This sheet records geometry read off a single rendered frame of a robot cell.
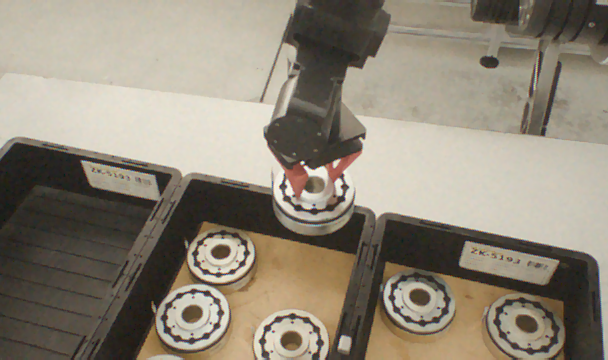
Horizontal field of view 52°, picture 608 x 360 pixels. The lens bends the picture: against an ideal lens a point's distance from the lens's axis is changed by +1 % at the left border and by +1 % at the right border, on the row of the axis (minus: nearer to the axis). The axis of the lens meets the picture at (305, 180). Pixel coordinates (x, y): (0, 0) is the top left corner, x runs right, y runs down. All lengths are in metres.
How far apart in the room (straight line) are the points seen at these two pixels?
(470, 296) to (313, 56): 0.50
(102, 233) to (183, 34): 1.96
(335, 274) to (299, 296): 0.07
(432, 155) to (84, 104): 0.78
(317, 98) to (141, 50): 2.34
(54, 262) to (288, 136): 0.56
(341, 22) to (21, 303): 0.65
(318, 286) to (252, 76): 1.79
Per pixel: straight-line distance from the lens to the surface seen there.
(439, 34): 2.70
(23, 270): 1.05
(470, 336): 0.93
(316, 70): 0.58
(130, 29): 3.01
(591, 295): 0.89
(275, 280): 0.95
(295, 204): 0.75
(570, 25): 0.98
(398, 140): 1.34
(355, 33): 0.57
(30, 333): 0.98
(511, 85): 2.71
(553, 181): 1.34
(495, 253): 0.92
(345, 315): 0.81
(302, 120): 0.55
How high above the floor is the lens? 1.62
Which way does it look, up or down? 48 degrees down
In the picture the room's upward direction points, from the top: straight up
